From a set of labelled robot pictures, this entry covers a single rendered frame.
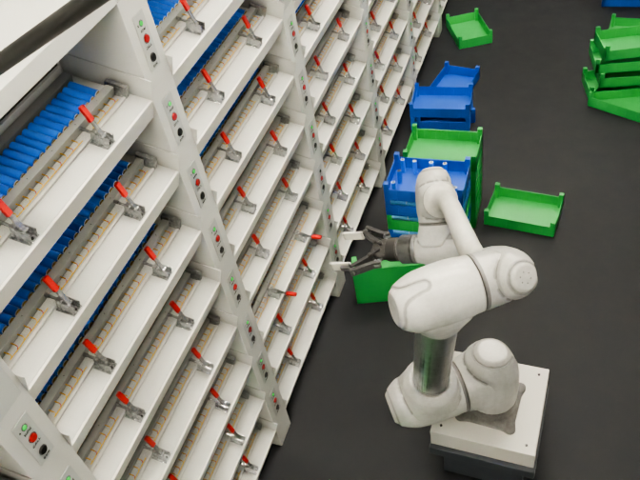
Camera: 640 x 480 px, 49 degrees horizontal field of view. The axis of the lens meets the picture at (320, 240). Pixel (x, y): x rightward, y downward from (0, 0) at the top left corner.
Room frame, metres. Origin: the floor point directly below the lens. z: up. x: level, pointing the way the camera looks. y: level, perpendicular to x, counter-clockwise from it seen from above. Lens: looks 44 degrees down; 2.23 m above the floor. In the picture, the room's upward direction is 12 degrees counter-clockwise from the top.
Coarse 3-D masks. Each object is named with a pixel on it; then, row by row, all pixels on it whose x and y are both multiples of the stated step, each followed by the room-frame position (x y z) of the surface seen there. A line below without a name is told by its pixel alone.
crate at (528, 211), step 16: (496, 192) 2.34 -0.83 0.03; (512, 192) 2.31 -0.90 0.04; (528, 192) 2.28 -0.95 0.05; (560, 192) 2.20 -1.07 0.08; (496, 208) 2.27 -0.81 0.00; (512, 208) 2.25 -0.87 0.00; (528, 208) 2.23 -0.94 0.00; (544, 208) 2.21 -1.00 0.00; (560, 208) 2.14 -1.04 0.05; (496, 224) 2.16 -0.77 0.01; (512, 224) 2.12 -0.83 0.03; (528, 224) 2.09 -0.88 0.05; (544, 224) 2.11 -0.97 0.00
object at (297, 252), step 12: (300, 204) 1.96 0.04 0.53; (312, 204) 1.96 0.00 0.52; (312, 216) 1.92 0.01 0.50; (300, 228) 1.87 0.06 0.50; (312, 228) 1.87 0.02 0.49; (276, 252) 1.76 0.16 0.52; (288, 252) 1.76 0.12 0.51; (300, 252) 1.76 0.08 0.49; (288, 264) 1.71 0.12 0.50; (276, 276) 1.66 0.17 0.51; (288, 276) 1.66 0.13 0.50; (276, 288) 1.61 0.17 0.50; (288, 288) 1.63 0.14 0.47; (276, 300) 1.56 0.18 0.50; (264, 312) 1.51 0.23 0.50; (276, 312) 1.53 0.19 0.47; (264, 324) 1.47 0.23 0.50; (264, 336) 1.42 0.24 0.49
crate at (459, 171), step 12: (396, 156) 2.20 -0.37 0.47; (468, 156) 2.10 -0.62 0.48; (396, 168) 2.20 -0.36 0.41; (408, 168) 2.19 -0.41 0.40; (420, 168) 2.17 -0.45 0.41; (456, 168) 2.11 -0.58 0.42; (468, 168) 2.08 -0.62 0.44; (396, 180) 2.13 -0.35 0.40; (408, 180) 2.12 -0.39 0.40; (456, 180) 2.06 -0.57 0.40; (468, 180) 2.03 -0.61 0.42; (384, 192) 2.04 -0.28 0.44; (396, 192) 2.02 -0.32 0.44; (408, 192) 2.00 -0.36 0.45
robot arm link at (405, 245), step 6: (408, 234) 1.52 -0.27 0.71; (414, 234) 1.51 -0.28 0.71; (402, 240) 1.50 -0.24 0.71; (408, 240) 1.49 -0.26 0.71; (396, 246) 1.50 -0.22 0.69; (402, 246) 1.48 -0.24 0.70; (408, 246) 1.47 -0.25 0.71; (396, 252) 1.49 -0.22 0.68; (402, 252) 1.47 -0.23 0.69; (408, 252) 1.46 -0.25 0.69; (402, 258) 1.46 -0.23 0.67; (408, 258) 1.45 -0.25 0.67
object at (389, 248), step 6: (384, 240) 1.56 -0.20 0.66; (390, 240) 1.52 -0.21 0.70; (396, 240) 1.52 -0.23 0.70; (372, 246) 1.56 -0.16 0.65; (378, 246) 1.55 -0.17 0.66; (384, 246) 1.54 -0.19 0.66; (390, 246) 1.50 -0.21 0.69; (378, 252) 1.52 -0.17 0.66; (384, 252) 1.51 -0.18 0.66; (390, 252) 1.49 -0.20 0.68; (384, 258) 1.50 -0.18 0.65; (390, 258) 1.49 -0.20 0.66; (396, 258) 1.48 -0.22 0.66
